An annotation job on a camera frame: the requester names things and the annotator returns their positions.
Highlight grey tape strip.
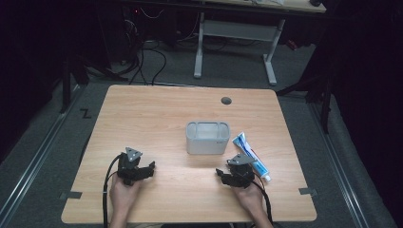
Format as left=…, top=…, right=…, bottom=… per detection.
left=59, top=190, right=84, bottom=200
left=297, top=186, right=318, bottom=197

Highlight metal floor rail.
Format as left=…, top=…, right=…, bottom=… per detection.
left=308, top=103, right=372, bottom=228
left=0, top=85, right=84, bottom=224

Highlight white metal desk frame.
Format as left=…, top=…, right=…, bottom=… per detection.
left=193, top=11, right=287, bottom=86

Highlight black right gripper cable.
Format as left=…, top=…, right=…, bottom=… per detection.
left=252, top=176, right=275, bottom=228

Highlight blue white toothpaste tube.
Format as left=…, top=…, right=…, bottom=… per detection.
left=231, top=131, right=273, bottom=183

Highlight black floor cables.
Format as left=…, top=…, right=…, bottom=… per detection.
left=120, top=18, right=203, bottom=86

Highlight light wooden desk top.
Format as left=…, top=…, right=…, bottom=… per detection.
left=202, top=0, right=327, bottom=14

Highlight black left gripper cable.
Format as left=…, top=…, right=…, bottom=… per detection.
left=101, top=153, right=124, bottom=228

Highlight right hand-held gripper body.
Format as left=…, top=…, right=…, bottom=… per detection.
left=225, top=153, right=257, bottom=190

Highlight black metal stand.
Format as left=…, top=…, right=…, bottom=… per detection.
left=276, top=67, right=334, bottom=135
left=58, top=56, right=91, bottom=115

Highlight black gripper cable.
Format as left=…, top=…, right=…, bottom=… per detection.
left=101, top=153, right=124, bottom=228
left=252, top=176, right=275, bottom=228

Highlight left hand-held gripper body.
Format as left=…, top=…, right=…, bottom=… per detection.
left=116, top=146, right=147, bottom=186

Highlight person's left hand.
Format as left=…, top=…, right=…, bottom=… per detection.
left=108, top=173, right=144, bottom=217

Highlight person's right hand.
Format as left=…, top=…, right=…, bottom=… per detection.
left=232, top=181, right=266, bottom=220

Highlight grey plastic container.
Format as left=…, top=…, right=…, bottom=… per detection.
left=184, top=120, right=232, bottom=156

